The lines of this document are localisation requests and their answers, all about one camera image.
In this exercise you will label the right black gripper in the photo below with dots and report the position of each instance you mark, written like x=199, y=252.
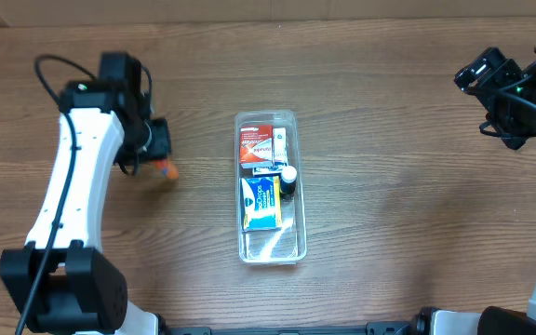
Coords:
x=475, y=79

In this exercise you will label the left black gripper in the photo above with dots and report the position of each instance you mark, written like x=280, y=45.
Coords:
x=159, y=140

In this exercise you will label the orange tube white cap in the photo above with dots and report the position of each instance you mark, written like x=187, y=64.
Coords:
x=167, y=168

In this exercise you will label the red medicine box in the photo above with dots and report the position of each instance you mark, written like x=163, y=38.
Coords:
x=256, y=146

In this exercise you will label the blue yellow VapoDrops box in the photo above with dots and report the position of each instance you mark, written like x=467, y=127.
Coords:
x=262, y=203

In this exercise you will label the white and blue medicine box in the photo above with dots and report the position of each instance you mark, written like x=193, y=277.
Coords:
x=280, y=152

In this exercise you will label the clear plastic container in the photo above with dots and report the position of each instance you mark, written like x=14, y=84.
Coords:
x=287, y=244

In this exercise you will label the dark bottle white cap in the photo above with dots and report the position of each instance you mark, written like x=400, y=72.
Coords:
x=288, y=181

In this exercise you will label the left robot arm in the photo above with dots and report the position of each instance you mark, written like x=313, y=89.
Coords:
x=59, y=280

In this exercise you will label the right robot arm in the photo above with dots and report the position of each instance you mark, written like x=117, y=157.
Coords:
x=493, y=319

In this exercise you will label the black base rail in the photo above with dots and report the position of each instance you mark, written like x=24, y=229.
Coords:
x=371, y=328

